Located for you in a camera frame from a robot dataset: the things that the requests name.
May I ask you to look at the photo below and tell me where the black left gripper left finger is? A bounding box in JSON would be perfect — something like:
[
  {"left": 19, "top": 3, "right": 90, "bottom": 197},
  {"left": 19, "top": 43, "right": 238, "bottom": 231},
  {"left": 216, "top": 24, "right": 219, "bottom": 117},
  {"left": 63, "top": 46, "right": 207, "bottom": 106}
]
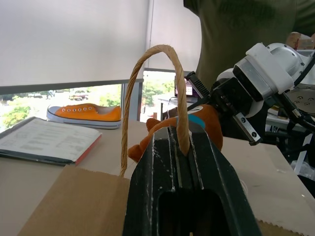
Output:
[{"left": 122, "top": 126, "right": 186, "bottom": 236}]

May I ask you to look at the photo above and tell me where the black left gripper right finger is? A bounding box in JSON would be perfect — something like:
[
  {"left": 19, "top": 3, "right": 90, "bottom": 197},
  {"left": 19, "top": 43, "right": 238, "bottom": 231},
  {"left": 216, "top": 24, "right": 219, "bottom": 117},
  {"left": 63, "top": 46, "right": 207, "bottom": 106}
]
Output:
[{"left": 185, "top": 129, "right": 262, "bottom": 236}]

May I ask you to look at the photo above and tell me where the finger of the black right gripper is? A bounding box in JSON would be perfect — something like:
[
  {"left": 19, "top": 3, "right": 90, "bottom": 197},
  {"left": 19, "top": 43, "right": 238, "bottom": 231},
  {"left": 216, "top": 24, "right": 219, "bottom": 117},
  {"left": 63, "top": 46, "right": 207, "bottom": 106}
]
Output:
[
  {"left": 186, "top": 97, "right": 215, "bottom": 112},
  {"left": 184, "top": 71, "right": 214, "bottom": 99}
]

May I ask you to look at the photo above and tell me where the orange plush toy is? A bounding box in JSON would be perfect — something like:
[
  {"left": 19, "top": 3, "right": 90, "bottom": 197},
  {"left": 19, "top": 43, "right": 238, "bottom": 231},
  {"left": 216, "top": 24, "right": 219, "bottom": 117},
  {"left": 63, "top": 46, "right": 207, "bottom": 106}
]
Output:
[{"left": 127, "top": 104, "right": 223, "bottom": 164}]

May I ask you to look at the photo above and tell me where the brown paper bag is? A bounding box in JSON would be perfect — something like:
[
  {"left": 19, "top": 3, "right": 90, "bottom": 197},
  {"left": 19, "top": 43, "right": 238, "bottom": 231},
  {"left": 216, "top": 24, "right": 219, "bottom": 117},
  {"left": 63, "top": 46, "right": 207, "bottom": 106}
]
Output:
[{"left": 18, "top": 44, "right": 305, "bottom": 236}]

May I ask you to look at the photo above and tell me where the monitor with purple screen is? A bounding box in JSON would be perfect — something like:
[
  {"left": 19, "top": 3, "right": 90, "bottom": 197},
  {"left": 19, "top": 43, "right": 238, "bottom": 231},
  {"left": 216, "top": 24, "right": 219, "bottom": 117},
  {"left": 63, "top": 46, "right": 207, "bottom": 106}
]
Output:
[{"left": 174, "top": 74, "right": 198, "bottom": 97}]

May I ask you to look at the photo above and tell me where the narrow white roller blind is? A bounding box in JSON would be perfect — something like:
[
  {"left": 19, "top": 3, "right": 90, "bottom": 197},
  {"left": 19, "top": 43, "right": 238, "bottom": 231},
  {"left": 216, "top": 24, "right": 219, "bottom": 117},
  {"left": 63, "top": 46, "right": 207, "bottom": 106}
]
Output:
[{"left": 144, "top": 0, "right": 203, "bottom": 73}]

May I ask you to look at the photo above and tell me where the person in green shirt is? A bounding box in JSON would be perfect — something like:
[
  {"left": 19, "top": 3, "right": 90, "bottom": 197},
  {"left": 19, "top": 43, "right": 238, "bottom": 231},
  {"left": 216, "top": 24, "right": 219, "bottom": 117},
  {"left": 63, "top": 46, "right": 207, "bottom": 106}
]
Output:
[{"left": 183, "top": 0, "right": 315, "bottom": 87}]

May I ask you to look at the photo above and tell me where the orange canvas sneaker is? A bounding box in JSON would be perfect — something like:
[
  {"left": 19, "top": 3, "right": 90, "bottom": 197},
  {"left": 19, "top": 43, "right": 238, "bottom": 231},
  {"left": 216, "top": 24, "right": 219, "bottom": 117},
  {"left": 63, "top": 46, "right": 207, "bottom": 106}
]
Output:
[{"left": 46, "top": 103, "right": 123, "bottom": 130}]

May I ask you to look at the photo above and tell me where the open paper notebook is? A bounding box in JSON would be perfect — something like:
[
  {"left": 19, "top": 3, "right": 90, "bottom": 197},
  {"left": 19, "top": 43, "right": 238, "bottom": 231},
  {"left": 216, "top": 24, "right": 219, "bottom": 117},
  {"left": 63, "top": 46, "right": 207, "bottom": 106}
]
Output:
[{"left": 0, "top": 116, "right": 103, "bottom": 166}]

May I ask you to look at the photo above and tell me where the wide white roller blind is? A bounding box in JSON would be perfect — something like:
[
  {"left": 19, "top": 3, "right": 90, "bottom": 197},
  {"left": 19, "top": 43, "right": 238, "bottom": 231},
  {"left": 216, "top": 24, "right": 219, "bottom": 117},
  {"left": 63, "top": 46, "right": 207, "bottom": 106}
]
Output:
[{"left": 0, "top": 0, "right": 150, "bottom": 95}]

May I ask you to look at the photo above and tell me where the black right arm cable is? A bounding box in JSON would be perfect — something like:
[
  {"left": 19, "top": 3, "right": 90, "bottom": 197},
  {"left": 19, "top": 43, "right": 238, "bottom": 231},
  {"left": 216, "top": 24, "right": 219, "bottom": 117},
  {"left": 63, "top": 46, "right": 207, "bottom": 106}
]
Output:
[{"left": 279, "top": 49, "right": 315, "bottom": 131}]

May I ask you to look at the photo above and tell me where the white metal frame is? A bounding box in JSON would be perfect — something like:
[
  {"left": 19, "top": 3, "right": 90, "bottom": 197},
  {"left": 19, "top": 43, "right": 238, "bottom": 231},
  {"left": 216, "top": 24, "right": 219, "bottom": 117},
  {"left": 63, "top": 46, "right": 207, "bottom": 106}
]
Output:
[{"left": 293, "top": 132, "right": 315, "bottom": 174}]

